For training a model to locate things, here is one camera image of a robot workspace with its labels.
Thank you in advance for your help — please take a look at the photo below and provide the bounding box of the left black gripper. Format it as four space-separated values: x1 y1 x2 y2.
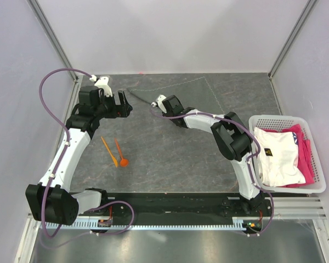
94 90 132 119

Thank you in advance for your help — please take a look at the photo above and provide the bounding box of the grey cloth napkin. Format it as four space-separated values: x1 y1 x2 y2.
123 74 225 121

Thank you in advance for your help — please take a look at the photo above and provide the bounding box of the orange plastic spoon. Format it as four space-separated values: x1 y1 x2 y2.
115 138 129 167

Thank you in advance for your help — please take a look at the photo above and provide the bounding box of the orange plastic knife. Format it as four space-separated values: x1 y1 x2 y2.
101 136 118 167

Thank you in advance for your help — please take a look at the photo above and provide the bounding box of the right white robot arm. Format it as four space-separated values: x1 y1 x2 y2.
152 95 264 216

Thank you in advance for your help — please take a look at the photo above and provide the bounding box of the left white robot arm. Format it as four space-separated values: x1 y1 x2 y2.
25 85 133 225

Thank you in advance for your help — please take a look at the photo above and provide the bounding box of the white cloth in basket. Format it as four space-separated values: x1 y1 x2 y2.
254 127 306 187

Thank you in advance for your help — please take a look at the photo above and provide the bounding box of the white plastic basket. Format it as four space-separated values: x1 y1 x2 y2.
249 115 326 194

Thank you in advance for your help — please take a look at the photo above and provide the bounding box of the pink cloth in basket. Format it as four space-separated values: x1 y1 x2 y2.
282 124 315 188

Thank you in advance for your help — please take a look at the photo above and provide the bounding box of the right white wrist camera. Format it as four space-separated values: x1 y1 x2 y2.
151 94 167 112

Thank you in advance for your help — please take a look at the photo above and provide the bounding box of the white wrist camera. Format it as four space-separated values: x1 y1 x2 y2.
89 75 113 97
151 94 167 112

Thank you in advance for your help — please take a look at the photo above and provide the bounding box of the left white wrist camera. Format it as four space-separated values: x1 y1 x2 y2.
89 75 113 97

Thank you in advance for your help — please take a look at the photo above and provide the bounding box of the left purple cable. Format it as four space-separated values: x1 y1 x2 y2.
37 68 135 249

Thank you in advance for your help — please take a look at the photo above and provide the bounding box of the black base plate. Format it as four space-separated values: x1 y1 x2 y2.
78 192 272 220

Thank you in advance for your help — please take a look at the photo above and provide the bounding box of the left aluminium frame post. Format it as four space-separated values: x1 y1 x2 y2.
27 0 72 68

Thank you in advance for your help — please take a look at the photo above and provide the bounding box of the aluminium frame post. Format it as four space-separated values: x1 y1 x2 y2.
268 0 318 80
27 0 72 68

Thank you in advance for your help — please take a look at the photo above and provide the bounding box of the slotted cable duct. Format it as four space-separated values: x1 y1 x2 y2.
39 216 261 231

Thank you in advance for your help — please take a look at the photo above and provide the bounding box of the right aluminium frame post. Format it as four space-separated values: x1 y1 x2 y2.
268 0 318 80

